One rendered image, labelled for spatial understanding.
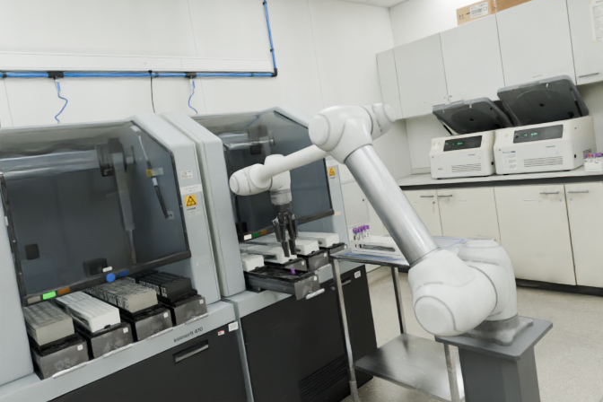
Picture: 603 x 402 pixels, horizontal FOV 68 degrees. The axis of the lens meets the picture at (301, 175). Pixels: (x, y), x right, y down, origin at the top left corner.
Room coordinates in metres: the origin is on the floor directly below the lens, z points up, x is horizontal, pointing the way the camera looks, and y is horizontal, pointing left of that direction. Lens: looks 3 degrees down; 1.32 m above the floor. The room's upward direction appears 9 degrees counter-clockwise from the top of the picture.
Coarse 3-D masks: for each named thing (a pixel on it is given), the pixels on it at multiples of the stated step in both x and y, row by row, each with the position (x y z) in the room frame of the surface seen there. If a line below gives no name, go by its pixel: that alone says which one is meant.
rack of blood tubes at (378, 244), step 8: (352, 240) 2.06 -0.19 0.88; (360, 240) 2.02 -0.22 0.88; (368, 240) 2.00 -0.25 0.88; (376, 240) 1.97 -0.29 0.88; (384, 240) 1.95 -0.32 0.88; (392, 240) 1.92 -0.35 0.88; (352, 248) 2.06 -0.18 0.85; (360, 248) 2.04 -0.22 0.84; (368, 248) 2.02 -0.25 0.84; (376, 248) 2.00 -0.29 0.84; (384, 248) 2.04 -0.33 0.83; (392, 248) 2.00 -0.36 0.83; (384, 256) 1.92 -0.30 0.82; (392, 256) 1.88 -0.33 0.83; (400, 256) 1.85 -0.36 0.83
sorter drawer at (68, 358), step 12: (36, 348) 1.48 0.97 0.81; (48, 348) 1.43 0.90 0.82; (60, 348) 1.43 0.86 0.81; (72, 348) 1.45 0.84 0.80; (84, 348) 1.47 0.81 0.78; (36, 360) 1.45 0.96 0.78; (48, 360) 1.40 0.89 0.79; (60, 360) 1.42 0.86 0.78; (72, 360) 1.44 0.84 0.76; (84, 360) 1.47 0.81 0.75; (48, 372) 1.40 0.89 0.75; (60, 372) 1.38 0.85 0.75
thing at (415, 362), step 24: (456, 240) 2.00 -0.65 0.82; (336, 264) 2.09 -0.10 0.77; (384, 264) 1.84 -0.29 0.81; (408, 264) 1.75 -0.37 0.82; (336, 288) 2.09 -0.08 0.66; (408, 336) 2.29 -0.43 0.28; (360, 360) 2.12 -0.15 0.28; (384, 360) 2.08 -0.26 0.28; (408, 360) 2.05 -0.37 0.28; (432, 360) 2.02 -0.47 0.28; (456, 360) 1.98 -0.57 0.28; (408, 384) 1.84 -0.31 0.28; (432, 384) 1.82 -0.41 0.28; (456, 384) 1.65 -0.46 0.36
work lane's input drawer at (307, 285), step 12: (252, 276) 1.99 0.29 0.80; (264, 276) 1.94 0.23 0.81; (276, 276) 1.87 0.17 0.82; (288, 276) 1.90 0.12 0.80; (300, 276) 1.82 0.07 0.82; (312, 276) 1.84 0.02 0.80; (264, 288) 1.93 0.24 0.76; (276, 288) 1.86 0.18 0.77; (288, 288) 1.80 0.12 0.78; (300, 288) 1.79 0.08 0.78; (312, 288) 1.83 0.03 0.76
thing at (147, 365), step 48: (192, 144) 1.92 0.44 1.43; (0, 240) 1.43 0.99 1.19; (192, 240) 1.87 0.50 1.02; (0, 288) 1.42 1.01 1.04; (192, 288) 1.87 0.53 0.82; (0, 336) 1.40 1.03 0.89; (192, 336) 1.73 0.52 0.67; (0, 384) 1.39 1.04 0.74; (48, 384) 1.39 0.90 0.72; (96, 384) 1.48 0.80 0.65; (144, 384) 1.59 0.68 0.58; (192, 384) 1.70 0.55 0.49; (240, 384) 1.84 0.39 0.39
